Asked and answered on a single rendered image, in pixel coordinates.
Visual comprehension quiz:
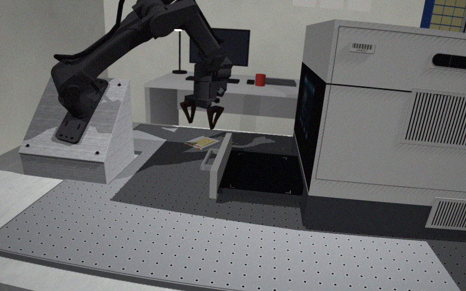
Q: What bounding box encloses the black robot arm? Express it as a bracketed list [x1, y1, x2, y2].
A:
[51, 0, 233, 144]

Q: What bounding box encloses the white lab instrument with drawer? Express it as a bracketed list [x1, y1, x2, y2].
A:
[200, 19, 466, 240]

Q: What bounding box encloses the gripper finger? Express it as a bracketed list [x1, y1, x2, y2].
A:
[180, 102, 196, 123]
[207, 107, 224, 130]

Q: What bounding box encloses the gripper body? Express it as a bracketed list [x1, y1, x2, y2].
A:
[184, 80, 221, 111]

